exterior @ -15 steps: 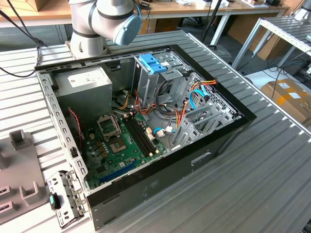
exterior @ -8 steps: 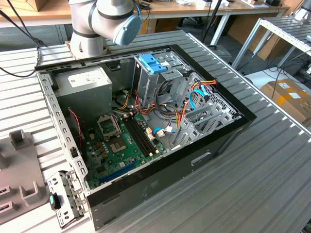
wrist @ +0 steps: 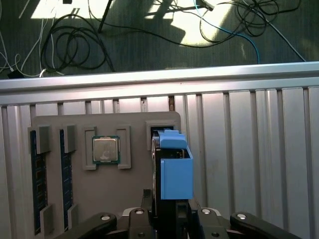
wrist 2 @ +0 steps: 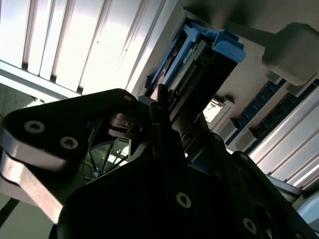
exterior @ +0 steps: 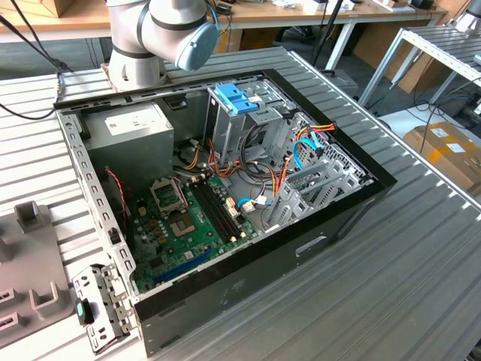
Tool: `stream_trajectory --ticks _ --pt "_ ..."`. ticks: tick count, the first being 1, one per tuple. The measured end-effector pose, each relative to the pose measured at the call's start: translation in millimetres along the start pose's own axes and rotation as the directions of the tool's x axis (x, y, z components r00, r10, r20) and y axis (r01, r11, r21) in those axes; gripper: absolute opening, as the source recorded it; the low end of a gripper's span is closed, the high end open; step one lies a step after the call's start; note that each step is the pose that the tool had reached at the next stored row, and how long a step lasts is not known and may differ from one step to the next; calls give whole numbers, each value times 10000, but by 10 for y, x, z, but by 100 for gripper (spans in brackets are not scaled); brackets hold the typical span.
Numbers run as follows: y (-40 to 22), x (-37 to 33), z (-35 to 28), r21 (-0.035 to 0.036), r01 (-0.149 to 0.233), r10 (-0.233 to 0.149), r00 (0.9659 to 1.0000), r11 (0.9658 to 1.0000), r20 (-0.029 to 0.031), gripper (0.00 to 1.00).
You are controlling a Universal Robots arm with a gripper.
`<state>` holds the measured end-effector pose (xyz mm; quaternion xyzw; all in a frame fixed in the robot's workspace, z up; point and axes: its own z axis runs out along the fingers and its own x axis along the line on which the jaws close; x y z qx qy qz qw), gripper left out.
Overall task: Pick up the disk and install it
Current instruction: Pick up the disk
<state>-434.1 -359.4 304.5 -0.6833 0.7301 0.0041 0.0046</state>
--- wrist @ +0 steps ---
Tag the thin black pole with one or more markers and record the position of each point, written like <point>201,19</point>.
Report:
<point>104,18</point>

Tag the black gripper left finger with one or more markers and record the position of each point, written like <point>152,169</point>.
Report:
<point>139,224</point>

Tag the black power adapter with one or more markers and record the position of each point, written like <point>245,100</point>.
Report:
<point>15,74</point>

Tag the silver CPU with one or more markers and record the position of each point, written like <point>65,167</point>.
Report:
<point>106,149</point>

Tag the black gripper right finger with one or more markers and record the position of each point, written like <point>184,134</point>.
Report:
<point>209,229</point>

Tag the hard disk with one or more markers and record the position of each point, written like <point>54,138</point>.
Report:
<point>177,179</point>

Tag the grey parts rack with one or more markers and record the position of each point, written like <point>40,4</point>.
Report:
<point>112,189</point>

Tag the blue RAM stick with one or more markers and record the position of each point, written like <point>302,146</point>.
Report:
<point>66,179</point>
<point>40,179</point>

